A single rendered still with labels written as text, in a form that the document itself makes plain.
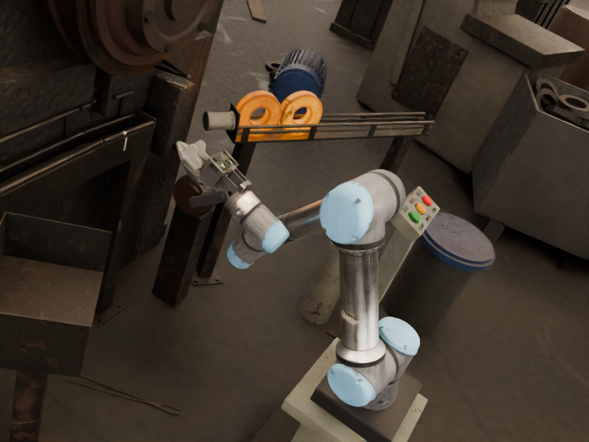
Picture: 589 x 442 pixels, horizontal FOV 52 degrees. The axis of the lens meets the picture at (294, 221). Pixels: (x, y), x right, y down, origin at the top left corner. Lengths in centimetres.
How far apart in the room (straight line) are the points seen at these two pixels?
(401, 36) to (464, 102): 60
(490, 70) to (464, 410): 216
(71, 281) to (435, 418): 141
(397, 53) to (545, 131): 128
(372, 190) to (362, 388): 45
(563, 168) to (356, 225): 219
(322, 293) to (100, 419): 88
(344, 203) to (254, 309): 112
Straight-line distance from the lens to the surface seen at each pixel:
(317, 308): 226
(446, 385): 241
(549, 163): 328
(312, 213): 150
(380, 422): 164
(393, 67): 411
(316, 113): 204
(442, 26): 397
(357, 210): 121
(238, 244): 153
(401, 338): 152
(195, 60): 194
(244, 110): 191
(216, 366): 204
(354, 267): 129
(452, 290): 239
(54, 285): 132
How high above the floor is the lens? 152
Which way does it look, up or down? 33 degrees down
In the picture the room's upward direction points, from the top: 23 degrees clockwise
